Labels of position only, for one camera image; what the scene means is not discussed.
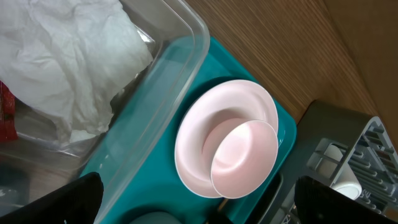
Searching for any red snack wrapper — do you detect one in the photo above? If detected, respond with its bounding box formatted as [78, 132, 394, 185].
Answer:
[0, 82, 18, 142]

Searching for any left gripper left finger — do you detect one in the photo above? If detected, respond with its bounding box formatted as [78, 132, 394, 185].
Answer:
[1, 172, 104, 224]

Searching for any white cup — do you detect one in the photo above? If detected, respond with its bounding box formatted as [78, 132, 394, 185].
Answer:
[317, 144, 362, 200]

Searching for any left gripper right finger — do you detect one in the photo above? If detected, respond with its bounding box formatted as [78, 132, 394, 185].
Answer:
[294, 176, 395, 224]

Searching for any teal plastic tray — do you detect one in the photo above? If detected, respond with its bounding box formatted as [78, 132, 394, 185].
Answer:
[80, 36, 298, 224]

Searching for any white napkin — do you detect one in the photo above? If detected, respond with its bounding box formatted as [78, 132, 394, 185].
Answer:
[1, 0, 153, 143]

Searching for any large pink plate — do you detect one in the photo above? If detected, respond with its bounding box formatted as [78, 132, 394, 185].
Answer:
[175, 80, 279, 198]

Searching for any grey bowl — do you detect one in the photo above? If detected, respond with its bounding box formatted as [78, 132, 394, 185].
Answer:
[130, 212, 182, 224]

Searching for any grey dishwasher rack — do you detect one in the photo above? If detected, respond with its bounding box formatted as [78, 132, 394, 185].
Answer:
[247, 100, 397, 223]

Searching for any clear plastic bin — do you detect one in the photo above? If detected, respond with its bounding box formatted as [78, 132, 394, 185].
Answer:
[1, 1, 210, 223]

